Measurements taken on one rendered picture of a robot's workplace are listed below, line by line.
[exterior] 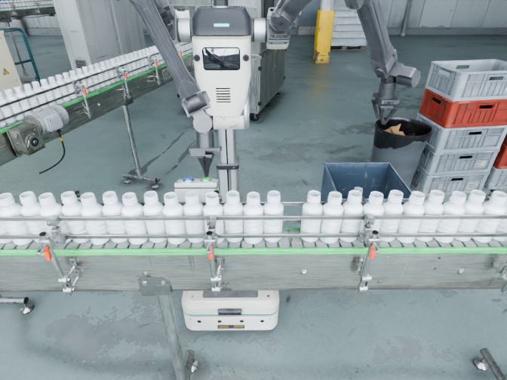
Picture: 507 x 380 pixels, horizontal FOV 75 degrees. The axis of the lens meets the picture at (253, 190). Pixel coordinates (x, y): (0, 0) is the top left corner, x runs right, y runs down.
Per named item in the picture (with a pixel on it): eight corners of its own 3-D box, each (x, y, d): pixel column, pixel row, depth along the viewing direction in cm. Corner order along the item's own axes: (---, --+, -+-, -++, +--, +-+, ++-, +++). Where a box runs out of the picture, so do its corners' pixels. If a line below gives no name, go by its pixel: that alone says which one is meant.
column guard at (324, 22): (314, 63, 782) (318, 10, 723) (311, 59, 816) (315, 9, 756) (330, 63, 783) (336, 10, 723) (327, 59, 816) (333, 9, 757)
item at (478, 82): (453, 102, 255) (462, 72, 243) (422, 87, 289) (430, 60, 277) (523, 98, 262) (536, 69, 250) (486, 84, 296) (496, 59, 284)
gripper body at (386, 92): (388, 96, 130) (392, 78, 126) (398, 105, 121) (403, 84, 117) (372, 97, 130) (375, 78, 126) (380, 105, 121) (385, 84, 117)
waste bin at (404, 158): (370, 203, 295) (385, 136, 260) (356, 177, 333) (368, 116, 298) (420, 203, 295) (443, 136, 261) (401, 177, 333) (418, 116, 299)
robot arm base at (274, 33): (267, 9, 130) (267, 40, 130) (268, -2, 122) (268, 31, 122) (290, 9, 130) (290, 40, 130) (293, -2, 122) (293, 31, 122)
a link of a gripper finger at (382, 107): (388, 119, 131) (392, 96, 126) (394, 126, 125) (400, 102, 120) (370, 120, 131) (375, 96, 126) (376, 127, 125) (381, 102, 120)
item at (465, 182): (420, 197, 303) (427, 176, 291) (399, 175, 337) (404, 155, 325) (482, 193, 309) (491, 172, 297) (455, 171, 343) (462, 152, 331)
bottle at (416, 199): (400, 245, 101) (413, 200, 92) (390, 232, 106) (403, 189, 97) (418, 243, 102) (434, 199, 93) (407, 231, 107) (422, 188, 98)
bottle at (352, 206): (346, 228, 108) (354, 185, 99) (361, 238, 104) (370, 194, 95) (333, 234, 105) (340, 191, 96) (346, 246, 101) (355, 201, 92)
